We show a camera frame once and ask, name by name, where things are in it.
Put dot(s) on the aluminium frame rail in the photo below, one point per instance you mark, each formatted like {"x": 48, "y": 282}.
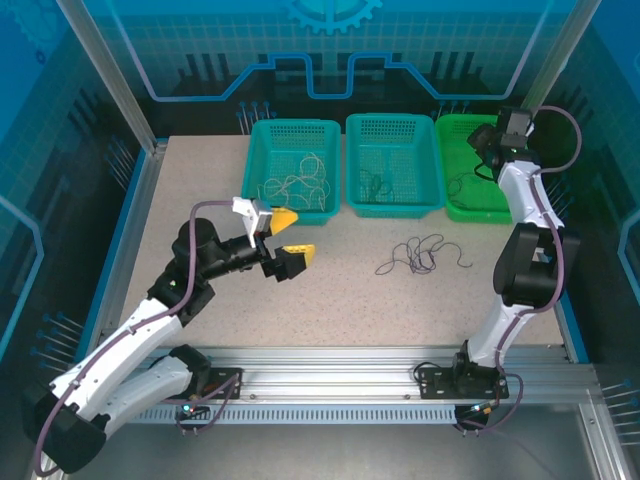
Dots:
{"x": 325, "y": 375}

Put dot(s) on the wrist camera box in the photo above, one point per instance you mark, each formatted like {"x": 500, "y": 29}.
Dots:
{"x": 529, "y": 127}
{"x": 247, "y": 207}

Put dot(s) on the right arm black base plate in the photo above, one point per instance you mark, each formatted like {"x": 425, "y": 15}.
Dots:
{"x": 432, "y": 382}

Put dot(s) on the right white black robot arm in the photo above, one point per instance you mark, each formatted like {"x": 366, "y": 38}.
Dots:
{"x": 525, "y": 195}

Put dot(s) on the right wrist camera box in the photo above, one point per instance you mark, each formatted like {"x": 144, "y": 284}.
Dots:
{"x": 529, "y": 127}

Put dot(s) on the small LED controller board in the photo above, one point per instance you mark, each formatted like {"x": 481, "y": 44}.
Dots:
{"x": 192, "y": 409}
{"x": 482, "y": 409}

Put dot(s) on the green plastic mesh basket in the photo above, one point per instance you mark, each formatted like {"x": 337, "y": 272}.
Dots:
{"x": 465, "y": 150}

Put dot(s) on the aluminium frame post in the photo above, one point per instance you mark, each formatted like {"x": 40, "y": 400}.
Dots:
{"x": 556, "y": 65}
{"x": 115, "y": 75}

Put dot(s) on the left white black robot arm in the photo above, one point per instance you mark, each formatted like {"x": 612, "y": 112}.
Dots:
{"x": 125, "y": 340}

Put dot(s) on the teal plastic mesh basket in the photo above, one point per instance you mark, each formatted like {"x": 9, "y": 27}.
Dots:
{"x": 400, "y": 150}
{"x": 260, "y": 150}

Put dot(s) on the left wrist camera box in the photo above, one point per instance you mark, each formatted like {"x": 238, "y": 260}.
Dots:
{"x": 247, "y": 207}

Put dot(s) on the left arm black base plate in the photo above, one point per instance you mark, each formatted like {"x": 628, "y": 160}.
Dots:
{"x": 227, "y": 377}

